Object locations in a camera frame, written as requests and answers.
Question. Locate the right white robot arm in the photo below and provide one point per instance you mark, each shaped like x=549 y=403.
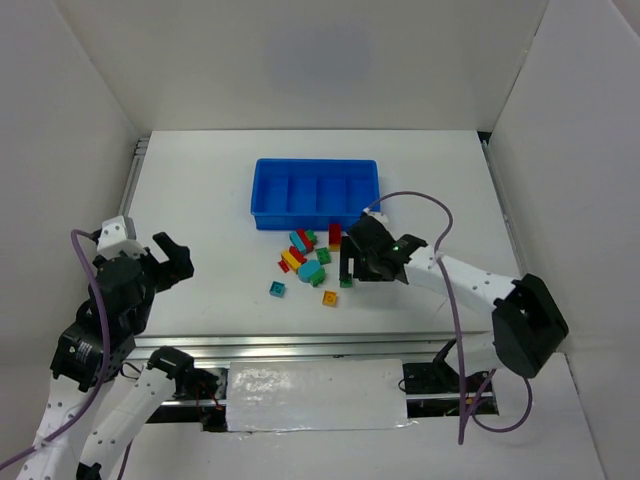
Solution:
x=525 y=324

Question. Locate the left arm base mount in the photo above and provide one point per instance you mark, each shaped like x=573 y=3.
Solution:
x=201 y=401

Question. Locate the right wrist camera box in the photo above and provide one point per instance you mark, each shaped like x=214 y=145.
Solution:
x=377 y=215

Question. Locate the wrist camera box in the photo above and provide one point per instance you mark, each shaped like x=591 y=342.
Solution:
x=377 y=215
x=118 y=236

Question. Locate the blue divided plastic bin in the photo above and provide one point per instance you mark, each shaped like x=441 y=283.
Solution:
x=289 y=194

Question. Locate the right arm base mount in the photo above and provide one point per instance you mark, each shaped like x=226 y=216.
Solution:
x=431 y=388

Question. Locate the green square lego brick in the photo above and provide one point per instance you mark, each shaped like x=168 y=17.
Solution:
x=323 y=255

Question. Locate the green lego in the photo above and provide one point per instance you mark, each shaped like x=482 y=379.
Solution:
x=311 y=237

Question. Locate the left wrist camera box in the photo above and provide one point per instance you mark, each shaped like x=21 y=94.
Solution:
x=118 y=236

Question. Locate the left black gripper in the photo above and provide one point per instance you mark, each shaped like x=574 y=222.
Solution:
x=163 y=265

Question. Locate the red tall lego brick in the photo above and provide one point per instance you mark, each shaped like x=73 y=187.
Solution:
x=334 y=234

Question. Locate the red yellow lego cluster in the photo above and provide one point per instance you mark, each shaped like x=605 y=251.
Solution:
x=291 y=259

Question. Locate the small orange lego brick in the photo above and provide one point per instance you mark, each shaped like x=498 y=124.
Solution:
x=330 y=298

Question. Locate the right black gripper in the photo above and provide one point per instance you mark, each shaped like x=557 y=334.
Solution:
x=361 y=255

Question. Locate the teal rounded lego brick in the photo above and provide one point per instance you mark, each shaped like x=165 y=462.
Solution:
x=308 y=269

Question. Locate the teal long lego brick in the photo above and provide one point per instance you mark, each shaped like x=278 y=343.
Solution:
x=300 y=241

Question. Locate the aluminium front rail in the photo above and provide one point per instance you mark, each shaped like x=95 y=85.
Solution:
x=210 y=350

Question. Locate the small teal lego brick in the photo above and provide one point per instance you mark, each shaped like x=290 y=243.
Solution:
x=277 y=289

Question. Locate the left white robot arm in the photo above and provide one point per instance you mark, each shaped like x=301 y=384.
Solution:
x=69 y=444

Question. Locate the white foil covered panel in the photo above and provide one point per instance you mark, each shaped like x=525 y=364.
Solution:
x=328 y=395

